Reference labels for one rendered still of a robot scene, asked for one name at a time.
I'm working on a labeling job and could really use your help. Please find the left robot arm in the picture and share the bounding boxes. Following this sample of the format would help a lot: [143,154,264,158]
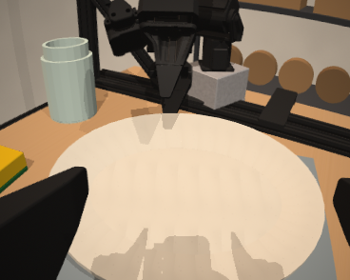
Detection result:
[104,0,243,71]

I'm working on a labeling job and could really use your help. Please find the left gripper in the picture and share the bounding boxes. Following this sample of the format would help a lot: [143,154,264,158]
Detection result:
[137,0,199,113]

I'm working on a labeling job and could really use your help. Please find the yellow kitchen sponge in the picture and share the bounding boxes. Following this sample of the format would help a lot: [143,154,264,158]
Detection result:
[0,146,28,193]

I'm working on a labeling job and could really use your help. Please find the beige round platter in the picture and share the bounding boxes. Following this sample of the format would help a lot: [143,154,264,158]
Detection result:
[49,113,324,280]

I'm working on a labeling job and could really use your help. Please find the grey flat mat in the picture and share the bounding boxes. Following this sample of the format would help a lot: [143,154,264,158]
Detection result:
[56,155,337,280]

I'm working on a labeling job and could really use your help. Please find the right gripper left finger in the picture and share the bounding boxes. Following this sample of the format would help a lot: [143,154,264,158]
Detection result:
[0,167,88,280]

